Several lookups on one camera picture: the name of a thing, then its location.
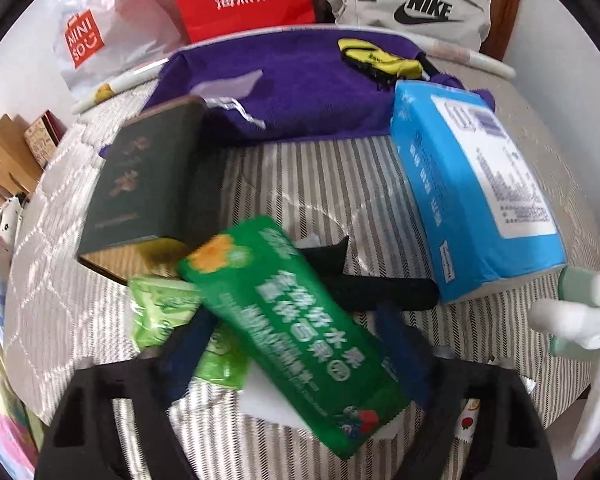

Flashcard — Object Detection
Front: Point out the white Miniso plastic bag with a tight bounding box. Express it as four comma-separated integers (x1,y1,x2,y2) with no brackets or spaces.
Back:
46,0,187,100

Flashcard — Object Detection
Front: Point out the clear mesh drawstring pouch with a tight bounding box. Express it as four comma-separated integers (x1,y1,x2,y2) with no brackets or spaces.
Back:
189,70,266,130

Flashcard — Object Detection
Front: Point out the green snack packet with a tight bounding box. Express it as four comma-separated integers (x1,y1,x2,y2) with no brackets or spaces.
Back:
178,216,408,460

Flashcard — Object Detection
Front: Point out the wooden door frame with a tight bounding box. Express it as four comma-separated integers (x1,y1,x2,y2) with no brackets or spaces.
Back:
480,0,520,61

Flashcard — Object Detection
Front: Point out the purple towel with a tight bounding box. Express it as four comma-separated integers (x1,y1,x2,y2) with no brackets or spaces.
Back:
99,27,496,158

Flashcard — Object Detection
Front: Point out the blue tissue pack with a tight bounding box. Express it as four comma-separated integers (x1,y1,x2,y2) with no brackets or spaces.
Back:
390,81,566,304

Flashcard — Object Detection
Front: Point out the brown patterned box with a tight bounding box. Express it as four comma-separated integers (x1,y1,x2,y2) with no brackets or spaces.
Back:
24,110,67,169

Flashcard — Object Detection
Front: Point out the light green tissue pack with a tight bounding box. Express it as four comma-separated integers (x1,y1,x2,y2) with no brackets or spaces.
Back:
128,275,249,390

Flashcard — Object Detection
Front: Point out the wooden furniture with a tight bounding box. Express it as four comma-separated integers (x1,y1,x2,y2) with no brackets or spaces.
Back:
0,114,43,205

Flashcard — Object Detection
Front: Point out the plush toy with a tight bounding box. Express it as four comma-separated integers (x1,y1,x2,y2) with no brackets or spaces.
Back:
0,193,27,255

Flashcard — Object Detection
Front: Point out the white and green glove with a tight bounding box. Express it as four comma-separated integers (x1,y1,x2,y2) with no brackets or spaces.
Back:
528,266,600,460

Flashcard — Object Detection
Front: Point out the yellow and black toy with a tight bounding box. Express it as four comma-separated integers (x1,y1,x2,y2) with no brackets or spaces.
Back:
338,38,425,87

